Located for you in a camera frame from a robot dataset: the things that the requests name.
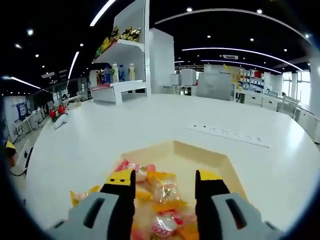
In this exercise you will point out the white upright panel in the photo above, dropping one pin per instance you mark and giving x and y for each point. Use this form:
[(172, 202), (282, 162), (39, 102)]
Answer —
[(161, 62)]

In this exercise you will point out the ceiling air vent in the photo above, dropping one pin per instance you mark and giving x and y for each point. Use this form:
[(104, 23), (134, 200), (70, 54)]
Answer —
[(231, 56)]

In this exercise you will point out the red and white toy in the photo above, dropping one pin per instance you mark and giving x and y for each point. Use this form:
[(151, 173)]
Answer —
[(61, 120)]

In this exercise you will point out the white yellow drink bottle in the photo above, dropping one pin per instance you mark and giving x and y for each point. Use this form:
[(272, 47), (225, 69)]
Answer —
[(131, 72)]

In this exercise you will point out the large white box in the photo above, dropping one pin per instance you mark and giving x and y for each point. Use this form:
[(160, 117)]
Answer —
[(188, 77)]

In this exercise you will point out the black yellow snack packet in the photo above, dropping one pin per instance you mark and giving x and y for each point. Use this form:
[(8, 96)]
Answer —
[(131, 33), (115, 33)]

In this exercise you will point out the white green drink bottle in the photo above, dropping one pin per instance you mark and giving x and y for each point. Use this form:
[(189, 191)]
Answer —
[(115, 73)]

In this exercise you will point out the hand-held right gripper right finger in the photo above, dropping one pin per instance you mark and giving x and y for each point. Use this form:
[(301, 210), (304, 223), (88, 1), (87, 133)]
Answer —
[(215, 215)]

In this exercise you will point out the small white box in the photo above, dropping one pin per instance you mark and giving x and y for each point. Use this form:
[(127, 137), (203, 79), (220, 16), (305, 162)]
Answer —
[(175, 80)]

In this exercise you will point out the white desk with drawers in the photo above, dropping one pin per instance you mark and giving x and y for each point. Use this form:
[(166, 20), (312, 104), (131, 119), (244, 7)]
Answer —
[(265, 101)]

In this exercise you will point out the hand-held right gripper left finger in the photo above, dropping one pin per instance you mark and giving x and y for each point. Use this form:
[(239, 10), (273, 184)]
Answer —
[(105, 215)]

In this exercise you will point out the blue white wall poster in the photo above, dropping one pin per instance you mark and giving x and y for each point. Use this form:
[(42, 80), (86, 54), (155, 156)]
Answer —
[(16, 110)]

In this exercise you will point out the white display shelf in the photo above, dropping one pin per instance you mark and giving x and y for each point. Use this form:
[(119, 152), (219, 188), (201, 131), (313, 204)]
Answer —
[(130, 15)]

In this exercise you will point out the yellow green snack packet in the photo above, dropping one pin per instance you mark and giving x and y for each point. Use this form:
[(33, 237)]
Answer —
[(103, 46)]

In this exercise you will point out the blue white drink bottle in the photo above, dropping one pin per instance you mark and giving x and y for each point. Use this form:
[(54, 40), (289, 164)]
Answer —
[(121, 73)]

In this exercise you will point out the storage shelf with white boxes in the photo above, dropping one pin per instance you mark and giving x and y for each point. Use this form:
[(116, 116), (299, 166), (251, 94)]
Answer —
[(252, 77)]

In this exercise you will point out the long ceiling light strip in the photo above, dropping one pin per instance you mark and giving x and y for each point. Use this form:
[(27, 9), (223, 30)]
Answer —
[(100, 15)]

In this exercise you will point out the grey mesh office chair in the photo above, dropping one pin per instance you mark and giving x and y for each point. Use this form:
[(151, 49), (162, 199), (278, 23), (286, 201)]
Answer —
[(213, 86)]

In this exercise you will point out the white table socket strip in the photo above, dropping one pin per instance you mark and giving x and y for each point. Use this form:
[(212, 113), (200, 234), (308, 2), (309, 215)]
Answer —
[(225, 133)]

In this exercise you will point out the cream hexagonal bowl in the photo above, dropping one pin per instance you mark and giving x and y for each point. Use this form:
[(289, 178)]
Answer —
[(200, 152)]

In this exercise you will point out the heap of marshmallows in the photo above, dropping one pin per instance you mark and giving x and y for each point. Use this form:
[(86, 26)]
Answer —
[(165, 190)]

